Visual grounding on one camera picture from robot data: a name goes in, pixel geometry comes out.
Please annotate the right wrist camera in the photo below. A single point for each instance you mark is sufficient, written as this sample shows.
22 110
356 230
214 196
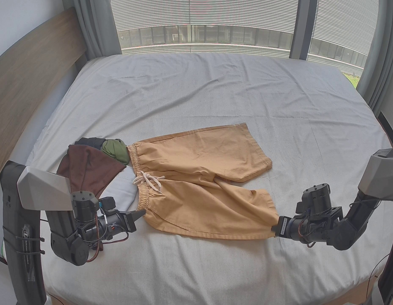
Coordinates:
301 209

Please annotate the grey-green curtain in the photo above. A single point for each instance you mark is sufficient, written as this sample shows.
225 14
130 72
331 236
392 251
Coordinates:
383 43
94 17

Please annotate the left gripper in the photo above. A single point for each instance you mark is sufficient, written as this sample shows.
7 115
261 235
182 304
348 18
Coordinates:
120 222

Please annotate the tan shorts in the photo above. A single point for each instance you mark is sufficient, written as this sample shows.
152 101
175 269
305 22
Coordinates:
199 202

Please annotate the window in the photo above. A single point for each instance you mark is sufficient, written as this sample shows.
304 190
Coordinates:
199 11

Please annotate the bed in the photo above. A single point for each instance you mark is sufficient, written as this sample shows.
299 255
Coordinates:
215 91

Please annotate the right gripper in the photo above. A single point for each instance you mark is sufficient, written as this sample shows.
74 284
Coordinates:
291 229

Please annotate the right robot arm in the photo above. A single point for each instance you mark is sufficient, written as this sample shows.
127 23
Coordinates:
380 176

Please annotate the black garment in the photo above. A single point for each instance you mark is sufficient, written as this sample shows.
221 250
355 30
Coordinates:
88 141

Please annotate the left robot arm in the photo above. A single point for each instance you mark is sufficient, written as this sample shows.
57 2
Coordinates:
44 189

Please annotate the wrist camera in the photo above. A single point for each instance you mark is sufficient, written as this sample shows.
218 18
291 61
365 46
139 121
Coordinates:
301 209
107 203

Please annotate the pale blue garment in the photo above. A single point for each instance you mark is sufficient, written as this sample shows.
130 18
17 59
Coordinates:
120 189

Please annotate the green garment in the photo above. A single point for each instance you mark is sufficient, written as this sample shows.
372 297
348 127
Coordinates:
115 149

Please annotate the brown garment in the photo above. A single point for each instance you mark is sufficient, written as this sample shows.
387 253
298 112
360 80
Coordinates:
85 167

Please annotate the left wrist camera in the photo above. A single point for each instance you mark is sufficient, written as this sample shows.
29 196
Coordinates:
107 203

